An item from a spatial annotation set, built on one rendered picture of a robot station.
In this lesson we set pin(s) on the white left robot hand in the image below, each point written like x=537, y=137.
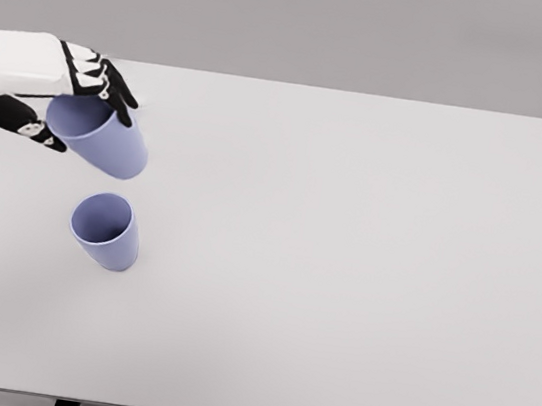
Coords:
x=22, y=67

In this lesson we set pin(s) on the lavender plastic cup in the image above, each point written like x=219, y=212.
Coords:
x=114, y=241
x=108, y=142

